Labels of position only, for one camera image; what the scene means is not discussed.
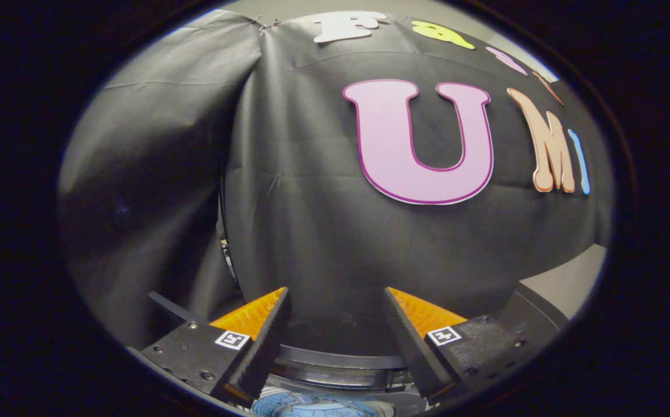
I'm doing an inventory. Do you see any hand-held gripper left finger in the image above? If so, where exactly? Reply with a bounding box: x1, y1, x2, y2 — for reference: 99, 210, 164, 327
139, 286, 293, 404

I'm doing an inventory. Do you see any grey cabinet with dark top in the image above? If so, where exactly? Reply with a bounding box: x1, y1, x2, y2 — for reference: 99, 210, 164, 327
500, 243, 608, 343

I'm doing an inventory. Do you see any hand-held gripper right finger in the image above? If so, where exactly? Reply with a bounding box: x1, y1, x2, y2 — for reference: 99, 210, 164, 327
384, 286, 533, 400

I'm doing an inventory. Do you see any light blue garment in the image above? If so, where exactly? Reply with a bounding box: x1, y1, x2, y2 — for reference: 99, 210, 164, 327
254, 395, 395, 417

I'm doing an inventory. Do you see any black backdrop cloth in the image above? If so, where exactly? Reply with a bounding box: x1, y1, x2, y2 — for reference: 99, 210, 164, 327
57, 9, 615, 352

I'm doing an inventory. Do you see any thin black bar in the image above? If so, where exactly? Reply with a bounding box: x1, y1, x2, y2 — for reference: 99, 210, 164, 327
148, 291, 198, 325

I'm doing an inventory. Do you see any grey washing machine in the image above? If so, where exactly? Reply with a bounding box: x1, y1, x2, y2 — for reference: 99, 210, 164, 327
252, 342, 429, 417

